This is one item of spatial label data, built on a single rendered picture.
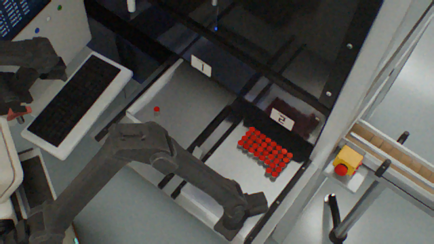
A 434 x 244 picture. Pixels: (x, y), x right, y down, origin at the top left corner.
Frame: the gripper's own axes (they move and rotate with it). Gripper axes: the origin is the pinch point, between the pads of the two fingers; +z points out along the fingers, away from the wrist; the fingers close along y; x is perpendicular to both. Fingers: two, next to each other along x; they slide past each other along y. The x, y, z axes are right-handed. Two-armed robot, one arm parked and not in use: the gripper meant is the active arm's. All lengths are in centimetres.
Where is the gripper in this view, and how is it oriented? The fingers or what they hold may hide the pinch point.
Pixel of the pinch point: (229, 230)
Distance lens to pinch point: 172.5
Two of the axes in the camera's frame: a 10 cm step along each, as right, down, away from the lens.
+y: 6.0, -6.7, 4.2
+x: -8.0, -5.4, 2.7
